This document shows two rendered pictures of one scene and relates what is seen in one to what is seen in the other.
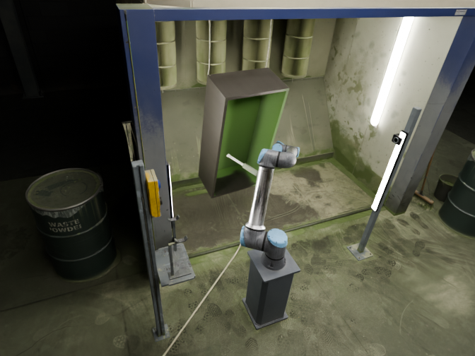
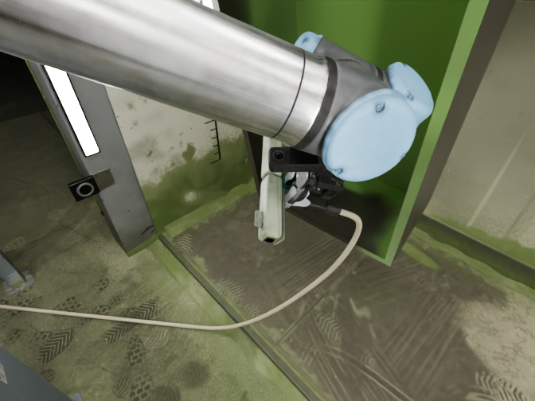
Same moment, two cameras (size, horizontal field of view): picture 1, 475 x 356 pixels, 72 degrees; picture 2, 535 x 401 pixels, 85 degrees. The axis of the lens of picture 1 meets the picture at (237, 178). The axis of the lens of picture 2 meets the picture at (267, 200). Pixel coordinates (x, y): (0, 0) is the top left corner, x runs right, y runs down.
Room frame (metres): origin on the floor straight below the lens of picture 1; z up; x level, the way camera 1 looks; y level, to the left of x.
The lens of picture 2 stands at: (2.32, -0.71, 1.28)
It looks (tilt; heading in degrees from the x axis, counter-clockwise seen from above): 40 degrees down; 71
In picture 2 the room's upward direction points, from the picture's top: straight up
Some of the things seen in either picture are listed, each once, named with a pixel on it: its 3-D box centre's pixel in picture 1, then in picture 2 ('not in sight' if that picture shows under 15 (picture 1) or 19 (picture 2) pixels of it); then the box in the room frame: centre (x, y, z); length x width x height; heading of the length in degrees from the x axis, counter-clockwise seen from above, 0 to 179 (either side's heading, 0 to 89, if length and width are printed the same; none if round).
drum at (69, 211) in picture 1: (77, 225); not in sight; (2.11, 1.41, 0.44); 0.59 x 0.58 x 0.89; 96
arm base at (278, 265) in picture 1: (273, 256); not in sight; (1.70, -0.32, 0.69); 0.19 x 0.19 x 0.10
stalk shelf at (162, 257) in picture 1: (173, 263); not in sight; (1.48, 0.40, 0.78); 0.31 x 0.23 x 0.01; 25
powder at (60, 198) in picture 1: (65, 188); not in sight; (2.11, 1.41, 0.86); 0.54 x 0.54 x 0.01
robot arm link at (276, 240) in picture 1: (275, 243); not in sight; (1.70, -0.31, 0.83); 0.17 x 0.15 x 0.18; 77
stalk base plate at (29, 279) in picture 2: (161, 332); (18, 282); (1.42, 0.53, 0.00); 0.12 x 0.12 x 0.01; 25
